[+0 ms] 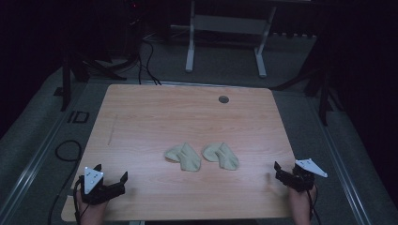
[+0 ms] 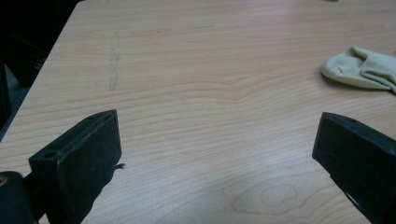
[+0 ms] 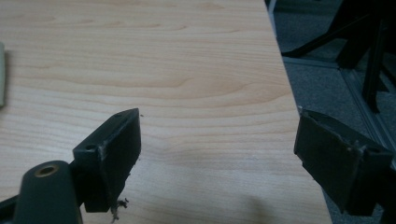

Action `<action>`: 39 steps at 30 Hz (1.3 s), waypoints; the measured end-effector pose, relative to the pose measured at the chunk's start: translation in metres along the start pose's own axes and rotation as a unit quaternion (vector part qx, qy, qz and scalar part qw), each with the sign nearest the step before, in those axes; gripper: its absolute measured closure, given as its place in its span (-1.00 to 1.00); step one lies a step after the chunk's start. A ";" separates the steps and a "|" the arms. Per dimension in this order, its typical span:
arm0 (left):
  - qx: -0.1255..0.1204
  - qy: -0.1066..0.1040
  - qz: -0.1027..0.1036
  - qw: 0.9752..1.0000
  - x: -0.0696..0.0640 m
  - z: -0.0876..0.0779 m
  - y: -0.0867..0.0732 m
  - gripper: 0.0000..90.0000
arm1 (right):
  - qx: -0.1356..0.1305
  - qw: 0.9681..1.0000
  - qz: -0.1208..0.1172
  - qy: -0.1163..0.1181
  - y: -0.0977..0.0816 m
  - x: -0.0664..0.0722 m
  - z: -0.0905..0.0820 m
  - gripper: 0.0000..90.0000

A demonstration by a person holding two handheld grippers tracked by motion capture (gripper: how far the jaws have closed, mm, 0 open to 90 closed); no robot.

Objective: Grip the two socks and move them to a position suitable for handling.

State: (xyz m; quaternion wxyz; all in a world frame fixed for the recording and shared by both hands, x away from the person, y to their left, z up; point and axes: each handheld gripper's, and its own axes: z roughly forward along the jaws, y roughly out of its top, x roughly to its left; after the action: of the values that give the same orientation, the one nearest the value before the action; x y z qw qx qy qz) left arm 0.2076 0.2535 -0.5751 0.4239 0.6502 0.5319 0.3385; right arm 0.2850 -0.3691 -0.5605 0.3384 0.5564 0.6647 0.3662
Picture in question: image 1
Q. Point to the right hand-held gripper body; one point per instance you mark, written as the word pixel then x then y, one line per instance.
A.
pixel 308 168

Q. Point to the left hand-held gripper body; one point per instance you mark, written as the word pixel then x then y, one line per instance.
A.
pixel 93 181

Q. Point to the beige ankle sock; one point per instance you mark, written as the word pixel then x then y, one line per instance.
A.
pixel 226 157
pixel 187 157

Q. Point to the person's left hand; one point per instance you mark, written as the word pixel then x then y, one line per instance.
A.
pixel 91 214

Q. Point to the person's right hand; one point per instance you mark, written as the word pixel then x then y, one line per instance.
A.
pixel 301 206

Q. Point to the black metal stand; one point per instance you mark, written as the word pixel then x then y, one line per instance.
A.
pixel 66 84
pixel 324 100

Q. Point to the grey round table grommet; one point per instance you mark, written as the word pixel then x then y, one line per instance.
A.
pixel 223 99

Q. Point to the silver floor rail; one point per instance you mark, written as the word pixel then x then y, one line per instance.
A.
pixel 344 175
pixel 31 168

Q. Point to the white metal desk frame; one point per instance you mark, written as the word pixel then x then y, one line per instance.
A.
pixel 228 24

